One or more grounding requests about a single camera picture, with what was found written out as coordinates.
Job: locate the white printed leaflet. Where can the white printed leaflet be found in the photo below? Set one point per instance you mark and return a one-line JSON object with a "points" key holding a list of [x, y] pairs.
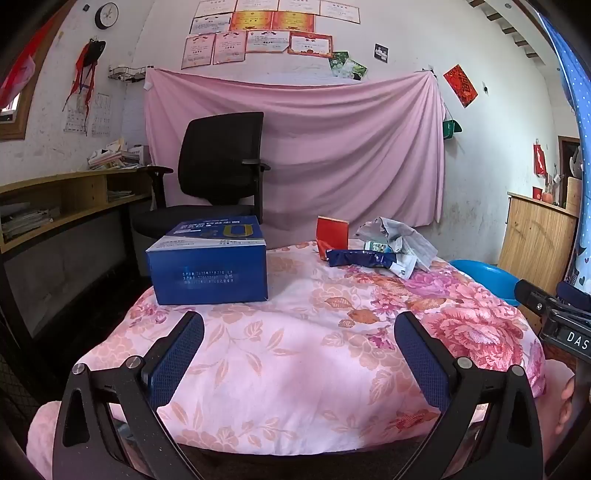
{"points": [[404, 266]]}

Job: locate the stack of books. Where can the stack of books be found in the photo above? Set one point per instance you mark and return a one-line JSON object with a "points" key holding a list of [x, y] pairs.
{"points": [[115, 159]]}

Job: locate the red hanging bag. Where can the red hanging bag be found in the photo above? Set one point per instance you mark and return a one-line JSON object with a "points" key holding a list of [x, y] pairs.
{"points": [[540, 159]]}

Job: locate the small green white packet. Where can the small green white packet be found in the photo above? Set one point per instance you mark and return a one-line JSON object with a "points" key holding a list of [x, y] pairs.
{"points": [[376, 246]]}

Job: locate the blue cardboard box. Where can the blue cardboard box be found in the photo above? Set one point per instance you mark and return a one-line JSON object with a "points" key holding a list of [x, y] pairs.
{"points": [[207, 272]]}

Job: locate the wall calendar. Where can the wall calendar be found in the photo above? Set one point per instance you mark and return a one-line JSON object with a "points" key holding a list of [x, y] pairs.
{"points": [[99, 115]]}

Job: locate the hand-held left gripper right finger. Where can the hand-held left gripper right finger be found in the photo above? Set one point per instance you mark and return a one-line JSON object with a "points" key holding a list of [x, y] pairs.
{"points": [[420, 360]]}

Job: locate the red flag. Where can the red flag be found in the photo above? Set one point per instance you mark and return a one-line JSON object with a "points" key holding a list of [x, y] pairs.
{"points": [[23, 69]]}

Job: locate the dark door frame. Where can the dark door frame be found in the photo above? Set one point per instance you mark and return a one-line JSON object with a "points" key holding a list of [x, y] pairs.
{"points": [[562, 166]]}

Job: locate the grey packet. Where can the grey packet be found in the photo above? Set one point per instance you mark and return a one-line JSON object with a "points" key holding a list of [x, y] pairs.
{"points": [[408, 242]]}

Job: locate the blue plastic basin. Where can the blue plastic basin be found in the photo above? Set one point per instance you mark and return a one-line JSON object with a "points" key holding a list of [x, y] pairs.
{"points": [[485, 277]]}

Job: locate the wooden cabinet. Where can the wooden cabinet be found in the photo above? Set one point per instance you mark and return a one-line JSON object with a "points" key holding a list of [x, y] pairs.
{"points": [[535, 240]]}

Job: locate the red paper packet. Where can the red paper packet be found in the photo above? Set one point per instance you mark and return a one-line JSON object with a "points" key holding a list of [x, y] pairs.
{"points": [[332, 233]]}

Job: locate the round wall clock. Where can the round wall clock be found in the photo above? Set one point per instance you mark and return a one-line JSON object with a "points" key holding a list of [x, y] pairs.
{"points": [[107, 15]]}

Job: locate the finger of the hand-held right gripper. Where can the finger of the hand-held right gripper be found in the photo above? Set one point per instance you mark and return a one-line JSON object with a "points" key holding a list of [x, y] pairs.
{"points": [[535, 297], [575, 295]]}

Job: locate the black and white photo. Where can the black and white photo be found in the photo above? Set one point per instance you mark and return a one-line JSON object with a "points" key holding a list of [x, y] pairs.
{"points": [[381, 53]]}

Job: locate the green hanging bag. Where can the green hanging bag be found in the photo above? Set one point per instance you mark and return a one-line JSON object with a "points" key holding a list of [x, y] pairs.
{"points": [[451, 129]]}

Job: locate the pile of papers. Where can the pile of papers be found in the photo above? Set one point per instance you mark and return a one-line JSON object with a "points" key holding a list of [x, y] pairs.
{"points": [[27, 221]]}

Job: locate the pink wall cloth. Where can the pink wall cloth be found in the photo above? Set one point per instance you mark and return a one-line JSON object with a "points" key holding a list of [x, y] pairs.
{"points": [[346, 152]]}

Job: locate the red paper wall decoration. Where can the red paper wall decoration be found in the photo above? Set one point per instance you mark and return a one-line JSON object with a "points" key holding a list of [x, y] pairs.
{"points": [[461, 85]]}

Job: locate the red hanging tassel ornament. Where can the red hanging tassel ornament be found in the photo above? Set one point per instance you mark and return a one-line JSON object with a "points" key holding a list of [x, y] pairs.
{"points": [[85, 60]]}

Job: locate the red cup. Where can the red cup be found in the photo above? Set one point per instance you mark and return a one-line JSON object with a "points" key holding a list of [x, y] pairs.
{"points": [[538, 192]]}

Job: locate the blue snack wrapper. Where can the blue snack wrapper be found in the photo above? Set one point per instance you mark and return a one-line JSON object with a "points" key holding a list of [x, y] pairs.
{"points": [[355, 257]]}

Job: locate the blue dotted curtain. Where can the blue dotted curtain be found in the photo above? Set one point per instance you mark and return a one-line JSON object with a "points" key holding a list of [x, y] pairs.
{"points": [[577, 92]]}

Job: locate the green nature photo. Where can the green nature photo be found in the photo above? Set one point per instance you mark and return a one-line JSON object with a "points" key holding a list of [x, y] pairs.
{"points": [[337, 62], [356, 69]]}

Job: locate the pink floral blanket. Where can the pink floral blanket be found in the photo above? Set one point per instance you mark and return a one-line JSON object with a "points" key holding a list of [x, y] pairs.
{"points": [[300, 346]]}

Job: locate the group of wall certificates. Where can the group of wall certificates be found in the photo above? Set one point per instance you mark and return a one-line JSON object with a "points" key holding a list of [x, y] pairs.
{"points": [[258, 41]]}

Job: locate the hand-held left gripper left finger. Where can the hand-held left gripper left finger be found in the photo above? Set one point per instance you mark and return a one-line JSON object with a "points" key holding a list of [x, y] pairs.
{"points": [[178, 355]]}

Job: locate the wooden window frame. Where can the wooden window frame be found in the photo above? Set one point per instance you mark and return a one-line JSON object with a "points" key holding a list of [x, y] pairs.
{"points": [[18, 129]]}

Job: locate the wooden shelf desk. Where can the wooden shelf desk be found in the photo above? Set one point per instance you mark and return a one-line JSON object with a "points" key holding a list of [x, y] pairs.
{"points": [[83, 189]]}

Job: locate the thin shelf books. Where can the thin shelf books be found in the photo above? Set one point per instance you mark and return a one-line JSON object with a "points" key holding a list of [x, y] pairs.
{"points": [[120, 196]]}

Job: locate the black office chair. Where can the black office chair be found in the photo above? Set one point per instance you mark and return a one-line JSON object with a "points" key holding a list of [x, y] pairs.
{"points": [[217, 157]]}

